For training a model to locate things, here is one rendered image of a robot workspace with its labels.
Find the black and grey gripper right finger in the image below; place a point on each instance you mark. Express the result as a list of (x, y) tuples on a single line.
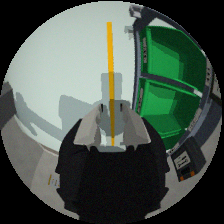
[(140, 133)]

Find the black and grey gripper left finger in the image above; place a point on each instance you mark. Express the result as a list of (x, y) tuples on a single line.
[(85, 133)]

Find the green open bin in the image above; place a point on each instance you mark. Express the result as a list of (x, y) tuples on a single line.
[(171, 141), (174, 54), (167, 110)]

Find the yellow long thin bar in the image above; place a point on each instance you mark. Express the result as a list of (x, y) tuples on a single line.
[(111, 77)]

